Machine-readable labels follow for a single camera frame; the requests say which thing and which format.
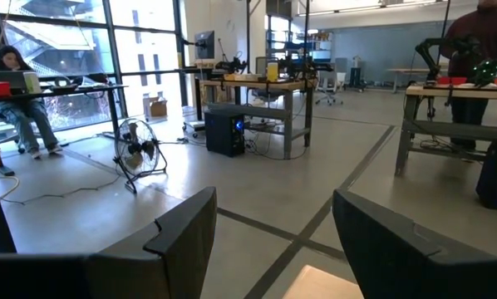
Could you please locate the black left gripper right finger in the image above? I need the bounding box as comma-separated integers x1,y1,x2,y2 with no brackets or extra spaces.
332,188,497,299

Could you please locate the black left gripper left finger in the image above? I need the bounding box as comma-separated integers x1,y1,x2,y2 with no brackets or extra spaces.
0,186,219,299

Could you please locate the small monitor on arm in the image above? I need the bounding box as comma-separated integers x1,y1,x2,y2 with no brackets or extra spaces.
194,30,216,60

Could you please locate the black floor fan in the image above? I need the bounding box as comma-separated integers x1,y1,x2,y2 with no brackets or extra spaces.
113,117,169,195

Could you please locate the cardboard box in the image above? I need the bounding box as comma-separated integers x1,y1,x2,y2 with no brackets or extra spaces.
142,96,169,120

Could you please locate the wooden top metal workbench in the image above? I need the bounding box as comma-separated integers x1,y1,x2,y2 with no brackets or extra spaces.
394,82,497,178
199,76,316,161

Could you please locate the white office chair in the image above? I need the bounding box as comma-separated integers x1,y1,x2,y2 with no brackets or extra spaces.
314,57,346,107

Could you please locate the black office desk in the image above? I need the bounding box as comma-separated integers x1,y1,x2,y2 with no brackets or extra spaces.
0,82,130,178

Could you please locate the person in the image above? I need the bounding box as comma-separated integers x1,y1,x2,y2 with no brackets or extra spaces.
439,0,497,151
0,44,65,160

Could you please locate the green white cup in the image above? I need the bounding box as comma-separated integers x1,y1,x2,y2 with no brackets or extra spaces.
22,71,42,95

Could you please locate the grey laptop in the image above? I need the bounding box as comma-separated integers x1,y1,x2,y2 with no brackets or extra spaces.
0,69,27,91

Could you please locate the black floor cable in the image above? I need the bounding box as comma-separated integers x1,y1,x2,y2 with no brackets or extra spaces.
1,174,121,207

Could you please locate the black rig frame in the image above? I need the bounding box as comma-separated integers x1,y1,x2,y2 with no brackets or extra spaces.
244,0,312,80

